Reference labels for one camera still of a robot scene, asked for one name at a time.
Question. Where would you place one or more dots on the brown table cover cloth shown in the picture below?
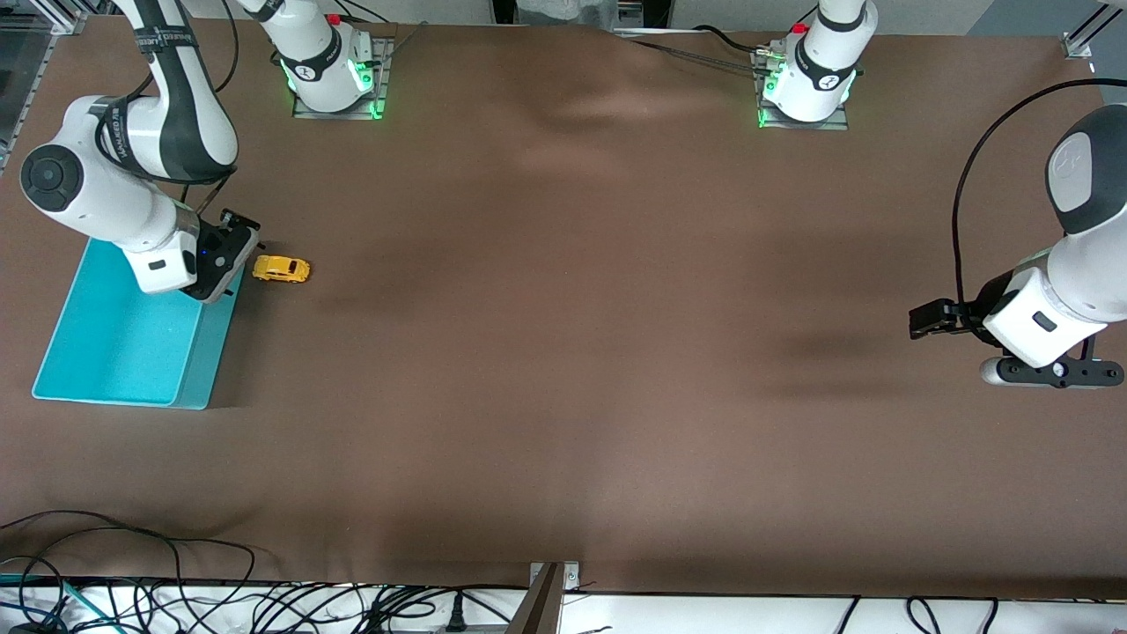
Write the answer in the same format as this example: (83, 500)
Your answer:
(563, 352)

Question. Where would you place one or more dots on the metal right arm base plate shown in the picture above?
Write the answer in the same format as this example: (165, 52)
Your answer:
(335, 115)

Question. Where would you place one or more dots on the yellow toy beetle car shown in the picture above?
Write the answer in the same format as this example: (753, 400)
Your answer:
(282, 269)

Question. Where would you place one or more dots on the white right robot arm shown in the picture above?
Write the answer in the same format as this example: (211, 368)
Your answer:
(97, 185)

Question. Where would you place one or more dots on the black power plug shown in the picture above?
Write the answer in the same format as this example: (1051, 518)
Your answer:
(456, 612)

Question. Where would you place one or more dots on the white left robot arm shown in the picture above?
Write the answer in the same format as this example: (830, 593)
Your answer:
(1083, 264)

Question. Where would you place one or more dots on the aluminium frame profile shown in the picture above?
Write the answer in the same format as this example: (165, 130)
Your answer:
(62, 18)
(1079, 42)
(638, 13)

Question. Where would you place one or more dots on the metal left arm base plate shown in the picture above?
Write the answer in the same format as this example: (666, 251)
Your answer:
(801, 126)

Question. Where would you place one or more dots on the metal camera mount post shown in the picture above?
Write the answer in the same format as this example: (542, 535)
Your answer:
(541, 608)

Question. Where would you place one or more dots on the turquoise plastic bin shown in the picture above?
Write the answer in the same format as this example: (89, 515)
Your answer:
(114, 352)

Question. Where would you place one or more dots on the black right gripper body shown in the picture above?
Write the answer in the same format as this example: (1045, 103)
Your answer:
(220, 255)

